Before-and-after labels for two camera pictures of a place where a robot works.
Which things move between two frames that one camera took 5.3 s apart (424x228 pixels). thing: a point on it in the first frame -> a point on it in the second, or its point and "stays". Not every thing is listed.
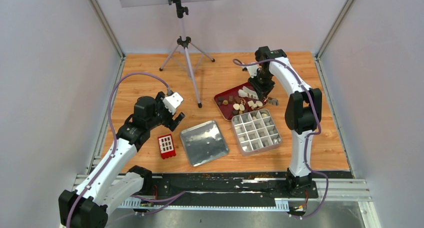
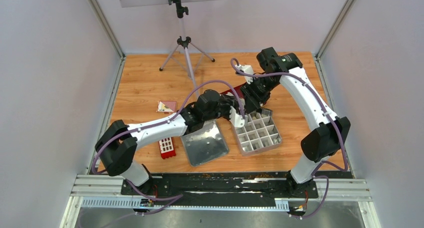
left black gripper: x=170 y=122 -> x=229 y=101
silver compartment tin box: x=256 y=132 stays
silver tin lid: x=203 y=142 stays
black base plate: x=230 y=185 stays
